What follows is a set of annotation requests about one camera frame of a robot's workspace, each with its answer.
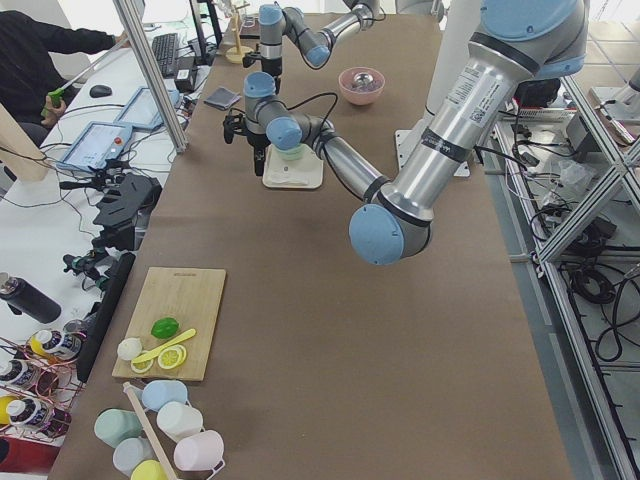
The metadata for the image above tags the blue plastic cup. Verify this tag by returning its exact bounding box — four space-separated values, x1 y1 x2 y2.
141 380 188 412

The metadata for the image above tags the person in black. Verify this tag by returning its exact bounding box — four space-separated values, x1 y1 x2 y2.
1 10 126 145

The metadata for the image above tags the green lime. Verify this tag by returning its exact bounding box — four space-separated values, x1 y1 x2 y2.
151 317 180 339

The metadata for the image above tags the green bowl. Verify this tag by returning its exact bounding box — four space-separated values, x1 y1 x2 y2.
272 144 306 162

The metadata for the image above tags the lemon slice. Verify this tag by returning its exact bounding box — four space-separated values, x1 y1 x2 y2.
157 344 187 370
130 359 154 374

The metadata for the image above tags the yellow plastic cup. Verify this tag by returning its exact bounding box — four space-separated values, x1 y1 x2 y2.
130 459 168 480

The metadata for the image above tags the white plastic cup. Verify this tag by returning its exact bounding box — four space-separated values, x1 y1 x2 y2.
156 401 204 442

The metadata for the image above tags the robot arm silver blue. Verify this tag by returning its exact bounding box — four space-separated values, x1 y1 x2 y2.
242 0 382 92
223 1 590 265

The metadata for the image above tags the grey purple folded cloth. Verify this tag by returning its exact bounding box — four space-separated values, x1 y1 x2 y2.
204 87 241 111

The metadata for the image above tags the pink plastic cup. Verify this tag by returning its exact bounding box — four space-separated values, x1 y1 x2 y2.
173 430 225 471

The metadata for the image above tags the teach pendant tablet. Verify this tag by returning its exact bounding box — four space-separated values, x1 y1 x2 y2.
56 121 133 173
114 87 164 131

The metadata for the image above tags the pink bowl with ice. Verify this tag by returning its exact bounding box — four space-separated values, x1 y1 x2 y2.
338 67 386 106

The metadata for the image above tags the beige rabbit serving tray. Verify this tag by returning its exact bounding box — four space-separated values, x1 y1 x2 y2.
262 145 324 190

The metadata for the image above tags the copper wire bottle rack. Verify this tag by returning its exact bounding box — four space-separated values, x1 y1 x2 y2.
1 330 84 443

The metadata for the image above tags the bamboo cutting board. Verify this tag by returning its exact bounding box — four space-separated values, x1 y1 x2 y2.
112 267 226 382

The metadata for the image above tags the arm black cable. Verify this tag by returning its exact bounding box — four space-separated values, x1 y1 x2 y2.
287 91 341 151

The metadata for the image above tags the green plastic cup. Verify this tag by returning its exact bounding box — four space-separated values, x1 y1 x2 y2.
94 408 142 448

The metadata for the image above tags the yellow plastic knife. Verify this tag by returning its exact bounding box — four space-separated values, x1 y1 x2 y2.
132 328 197 363

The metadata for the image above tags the wooden mug tree stand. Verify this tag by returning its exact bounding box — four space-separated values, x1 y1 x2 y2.
221 0 253 64

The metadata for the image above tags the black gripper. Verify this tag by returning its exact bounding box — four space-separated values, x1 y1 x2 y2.
242 43 282 95
223 113 270 176

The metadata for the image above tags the aluminium frame post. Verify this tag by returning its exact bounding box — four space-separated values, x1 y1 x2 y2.
113 0 188 154

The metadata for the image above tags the black computer mouse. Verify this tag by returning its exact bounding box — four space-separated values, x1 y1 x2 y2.
89 84 113 98

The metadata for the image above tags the white garlic bulb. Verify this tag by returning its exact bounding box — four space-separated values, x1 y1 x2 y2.
117 337 143 361

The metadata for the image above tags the black water bottle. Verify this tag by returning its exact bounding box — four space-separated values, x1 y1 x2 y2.
1 272 61 324

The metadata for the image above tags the black keyboard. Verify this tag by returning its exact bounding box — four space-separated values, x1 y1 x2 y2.
151 33 178 78

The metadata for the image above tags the grey plastic cup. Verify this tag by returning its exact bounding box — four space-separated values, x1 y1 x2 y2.
112 437 155 477

